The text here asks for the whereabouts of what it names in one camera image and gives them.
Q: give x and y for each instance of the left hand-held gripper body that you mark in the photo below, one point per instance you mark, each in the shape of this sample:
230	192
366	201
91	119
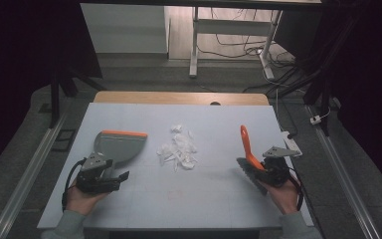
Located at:
94	172

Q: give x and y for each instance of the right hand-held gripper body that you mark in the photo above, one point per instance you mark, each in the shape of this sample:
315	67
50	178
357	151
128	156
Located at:
275	169

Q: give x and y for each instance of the grey dustpan with orange edge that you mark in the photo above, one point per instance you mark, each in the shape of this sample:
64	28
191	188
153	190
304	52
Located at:
121	147

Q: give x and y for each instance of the pile of white paper scraps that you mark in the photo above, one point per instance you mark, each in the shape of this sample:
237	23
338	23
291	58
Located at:
179	151

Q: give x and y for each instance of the person's right hand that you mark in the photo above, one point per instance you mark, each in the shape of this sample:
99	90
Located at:
283	197

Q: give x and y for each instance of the person's left hand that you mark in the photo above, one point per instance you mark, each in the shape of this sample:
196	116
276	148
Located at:
84	200

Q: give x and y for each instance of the white power strip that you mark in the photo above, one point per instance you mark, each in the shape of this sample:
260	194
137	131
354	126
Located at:
293	144

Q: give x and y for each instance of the small white plug adapter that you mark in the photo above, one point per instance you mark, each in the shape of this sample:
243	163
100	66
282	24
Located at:
315	119

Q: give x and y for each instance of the black tripod stand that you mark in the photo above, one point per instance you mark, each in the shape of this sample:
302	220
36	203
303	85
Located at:
55	99

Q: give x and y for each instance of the wooden table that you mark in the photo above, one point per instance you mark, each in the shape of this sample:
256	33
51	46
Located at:
179	98

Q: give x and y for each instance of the black metal stand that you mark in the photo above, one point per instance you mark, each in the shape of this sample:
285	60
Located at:
325	83

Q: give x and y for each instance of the black rectangular floor frame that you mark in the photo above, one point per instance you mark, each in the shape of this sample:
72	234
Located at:
63	140

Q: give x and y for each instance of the aluminium floor rail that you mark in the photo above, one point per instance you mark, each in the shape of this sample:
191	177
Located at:
30	176
344	179

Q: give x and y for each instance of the white metal desk frame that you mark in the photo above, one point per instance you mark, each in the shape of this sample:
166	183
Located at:
232	27

